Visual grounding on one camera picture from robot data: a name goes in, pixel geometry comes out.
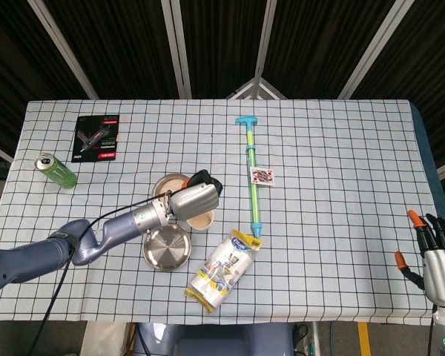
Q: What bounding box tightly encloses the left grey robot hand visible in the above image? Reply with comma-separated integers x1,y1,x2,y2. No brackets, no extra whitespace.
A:
168,169,223,220

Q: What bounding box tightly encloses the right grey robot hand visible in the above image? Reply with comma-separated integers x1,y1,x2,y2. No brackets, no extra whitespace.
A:
394,210,445,307

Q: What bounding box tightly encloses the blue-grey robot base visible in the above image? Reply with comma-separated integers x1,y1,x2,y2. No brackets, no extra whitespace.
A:
133,321,296,356

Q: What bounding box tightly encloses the white paper cup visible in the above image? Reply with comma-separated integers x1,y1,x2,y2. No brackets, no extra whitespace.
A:
185,209,214,232

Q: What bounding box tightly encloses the white rice heap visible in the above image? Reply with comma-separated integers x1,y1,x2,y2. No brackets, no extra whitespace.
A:
155,177,188,196

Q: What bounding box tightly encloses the stainless steel bowl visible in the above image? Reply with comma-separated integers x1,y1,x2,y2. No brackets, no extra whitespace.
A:
151,173,194,201

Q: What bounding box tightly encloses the stainless steel plate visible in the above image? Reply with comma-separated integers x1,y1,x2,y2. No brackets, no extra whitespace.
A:
142,223,193,271

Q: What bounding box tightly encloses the green blue toy water pump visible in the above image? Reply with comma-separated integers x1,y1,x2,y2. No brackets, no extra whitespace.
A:
234,116,263,238

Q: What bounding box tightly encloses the playing card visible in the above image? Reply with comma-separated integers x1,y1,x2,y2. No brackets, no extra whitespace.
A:
248,166,275,188

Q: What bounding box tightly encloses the pack of white rolls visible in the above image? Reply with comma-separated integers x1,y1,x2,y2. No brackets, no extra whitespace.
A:
184,228,263,315

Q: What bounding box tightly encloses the black red product card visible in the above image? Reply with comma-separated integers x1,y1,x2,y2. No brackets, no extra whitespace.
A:
70,114,119,163

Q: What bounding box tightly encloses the checkered light blue tablecloth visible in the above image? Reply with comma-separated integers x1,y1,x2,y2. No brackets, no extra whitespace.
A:
0,98,445,326

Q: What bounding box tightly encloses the green drink can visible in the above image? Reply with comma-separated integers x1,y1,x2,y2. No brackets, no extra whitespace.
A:
35,152,79,190

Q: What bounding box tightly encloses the white plastic bag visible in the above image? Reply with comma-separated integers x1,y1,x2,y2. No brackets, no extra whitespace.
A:
82,321,130,356

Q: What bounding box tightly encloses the white partition foot bracket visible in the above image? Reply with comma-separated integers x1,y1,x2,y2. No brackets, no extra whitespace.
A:
225,76,289,100

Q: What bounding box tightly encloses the white partition post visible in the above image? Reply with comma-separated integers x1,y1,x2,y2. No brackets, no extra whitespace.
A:
337,0,418,100
27,0,99,100
161,0,192,99
254,0,279,81

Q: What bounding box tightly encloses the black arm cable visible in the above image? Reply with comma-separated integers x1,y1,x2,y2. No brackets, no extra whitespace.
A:
27,191,172,356

